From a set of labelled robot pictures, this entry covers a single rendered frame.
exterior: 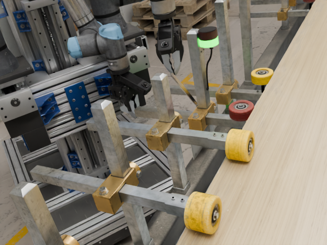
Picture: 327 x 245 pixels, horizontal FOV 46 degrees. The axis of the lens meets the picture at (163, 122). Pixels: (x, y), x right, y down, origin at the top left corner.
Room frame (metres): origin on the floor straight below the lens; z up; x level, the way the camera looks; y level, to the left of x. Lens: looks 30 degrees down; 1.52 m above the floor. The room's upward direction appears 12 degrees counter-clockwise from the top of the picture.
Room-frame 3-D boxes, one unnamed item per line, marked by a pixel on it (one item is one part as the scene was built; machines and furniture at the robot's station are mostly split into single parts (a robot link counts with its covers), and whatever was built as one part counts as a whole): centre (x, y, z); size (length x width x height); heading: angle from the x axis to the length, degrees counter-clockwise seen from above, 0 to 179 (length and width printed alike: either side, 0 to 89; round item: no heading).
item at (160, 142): (0.94, 0.00, 0.95); 0.14 x 0.06 x 0.05; 146
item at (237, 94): (1.37, -0.23, 0.81); 0.44 x 0.03 x 0.04; 56
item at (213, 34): (1.14, -0.19, 1.14); 0.06 x 0.06 x 0.02
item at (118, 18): (1.70, 0.14, 1.09); 0.15 x 0.15 x 0.10
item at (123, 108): (1.29, 0.12, 0.86); 0.06 x 0.03 x 0.09; 56
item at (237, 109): (1.05, -0.25, 0.85); 0.08 x 0.08 x 0.11
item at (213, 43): (1.14, -0.19, 1.11); 0.06 x 0.06 x 0.02
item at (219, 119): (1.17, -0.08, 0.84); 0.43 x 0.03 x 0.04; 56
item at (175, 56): (1.21, -0.09, 1.04); 0.06 x 0.03 x 0.09; 166
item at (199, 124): (1.15, -0.14, 0.85); 0.14 x 0.06 x 0.05; 146
